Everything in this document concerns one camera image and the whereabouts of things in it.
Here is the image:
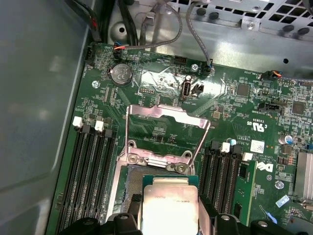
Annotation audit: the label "black PC case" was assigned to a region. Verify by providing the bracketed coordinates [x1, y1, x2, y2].
[0, 0, 313, 235]

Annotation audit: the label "CPU socket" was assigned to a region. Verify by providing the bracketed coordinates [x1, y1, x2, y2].
[106, 146, 203, 235]

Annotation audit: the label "silver topped green CPU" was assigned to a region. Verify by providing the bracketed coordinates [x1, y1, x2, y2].
[141, 174, 200, 235]

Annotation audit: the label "RAM slot black clips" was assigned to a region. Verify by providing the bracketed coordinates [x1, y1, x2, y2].
[69, 124, 92, 221]
[199, 141, 221, 204]
[94, 128, 115, 218]
[220, 144, 242, 216]

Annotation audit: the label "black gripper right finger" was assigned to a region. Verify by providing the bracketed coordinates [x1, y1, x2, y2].
[198, 194, 289, 235]

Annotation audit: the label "metal socket cover frame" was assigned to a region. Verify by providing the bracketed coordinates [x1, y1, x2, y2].
[124, 104, 211, 169]

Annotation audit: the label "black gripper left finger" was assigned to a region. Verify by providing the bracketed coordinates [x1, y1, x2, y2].
[57, 193, 144, 235]

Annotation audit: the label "black round cable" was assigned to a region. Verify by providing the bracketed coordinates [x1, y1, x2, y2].
[118, 0, 137, 47]

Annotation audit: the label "silver finned chipset heatsink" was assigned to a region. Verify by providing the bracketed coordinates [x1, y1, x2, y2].
[294, 151, 313, 199]

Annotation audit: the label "green RAM stick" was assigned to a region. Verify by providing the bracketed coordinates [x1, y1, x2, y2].
[231, 160, 258, 227]

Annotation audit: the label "silver perforated drive cage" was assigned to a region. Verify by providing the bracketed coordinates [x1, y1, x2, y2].
[168, 0, 313, 35]

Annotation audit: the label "silver coin cell battery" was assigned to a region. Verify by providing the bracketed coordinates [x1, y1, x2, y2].
[111, 63, 134, 86]

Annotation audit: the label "silver internal USB port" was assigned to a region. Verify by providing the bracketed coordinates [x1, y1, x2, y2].
[181, 80, 192, 100]

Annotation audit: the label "grey sleeved fan cable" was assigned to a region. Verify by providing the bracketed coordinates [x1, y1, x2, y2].
[113, 0, 183, 52]
[185, 0, 213, 71]

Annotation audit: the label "green motherboard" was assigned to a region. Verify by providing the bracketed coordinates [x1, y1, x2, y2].
[45, 41, 313, 235]

